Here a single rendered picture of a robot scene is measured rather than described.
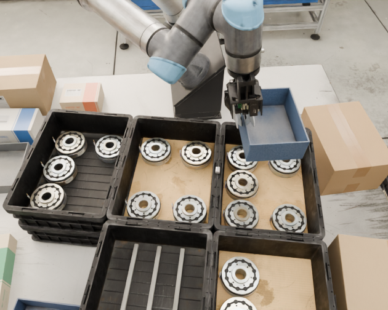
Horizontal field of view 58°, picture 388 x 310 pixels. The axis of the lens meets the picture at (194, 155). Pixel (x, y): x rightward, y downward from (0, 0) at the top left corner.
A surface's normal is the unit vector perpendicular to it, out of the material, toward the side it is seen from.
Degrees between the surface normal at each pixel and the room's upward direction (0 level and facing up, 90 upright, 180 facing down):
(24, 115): 0
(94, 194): 0
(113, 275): 0
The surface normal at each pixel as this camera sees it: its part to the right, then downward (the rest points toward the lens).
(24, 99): 0.08, 0.80
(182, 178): 0.00, -0.61
